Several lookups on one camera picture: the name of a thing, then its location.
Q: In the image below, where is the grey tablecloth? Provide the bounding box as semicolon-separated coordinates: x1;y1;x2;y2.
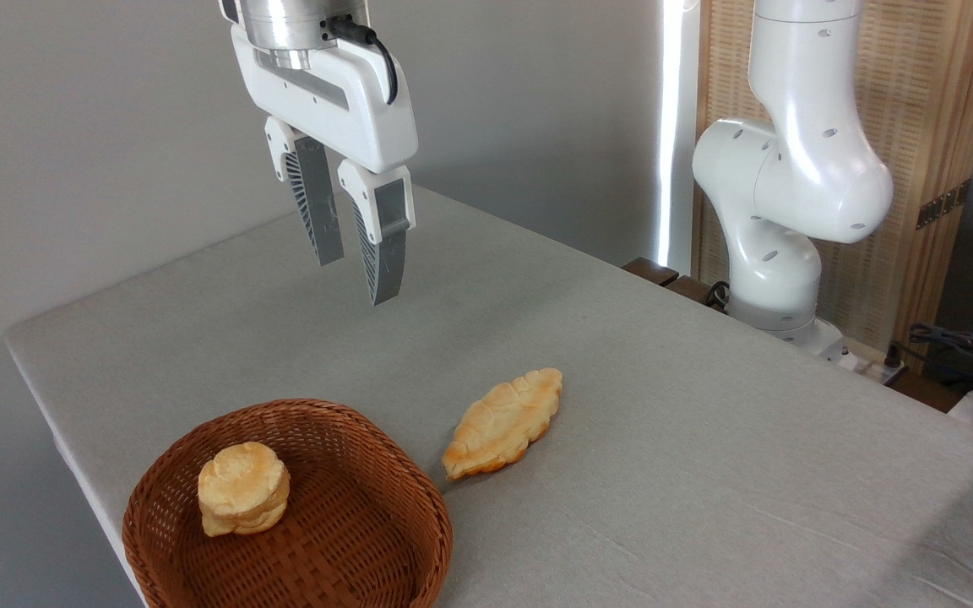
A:
3;184;973;608

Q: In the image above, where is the dark metal screen hinge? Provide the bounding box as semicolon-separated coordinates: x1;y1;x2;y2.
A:
916;180;972;231

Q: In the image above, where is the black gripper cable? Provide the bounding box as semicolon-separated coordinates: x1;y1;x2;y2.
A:
326;17;400;106

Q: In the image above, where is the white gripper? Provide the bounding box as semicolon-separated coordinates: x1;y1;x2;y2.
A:
231;24;419;307

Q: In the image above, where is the white power strip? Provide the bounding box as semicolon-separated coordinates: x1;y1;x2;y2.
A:
851;358;911;386

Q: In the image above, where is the light wooden folding screen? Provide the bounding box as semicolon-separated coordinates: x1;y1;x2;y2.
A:
693;0;973;354

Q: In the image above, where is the white vertical light strip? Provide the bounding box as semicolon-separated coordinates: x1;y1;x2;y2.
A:
655;0;701;276

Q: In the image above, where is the bundle of dark cables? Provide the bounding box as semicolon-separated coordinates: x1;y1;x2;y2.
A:
907;323;973;383

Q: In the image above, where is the long leaf-shaped bread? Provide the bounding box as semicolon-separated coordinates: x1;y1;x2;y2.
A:
442;367;564;482

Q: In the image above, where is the brown woven wicker basket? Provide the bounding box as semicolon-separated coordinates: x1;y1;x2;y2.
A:
122;399;454;608

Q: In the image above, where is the dark brown wooden block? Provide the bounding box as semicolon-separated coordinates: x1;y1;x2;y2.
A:
664;274;729;313
622;257;680;288

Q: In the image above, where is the round stacked bread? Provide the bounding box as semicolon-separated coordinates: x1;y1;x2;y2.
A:
197;441;291;538

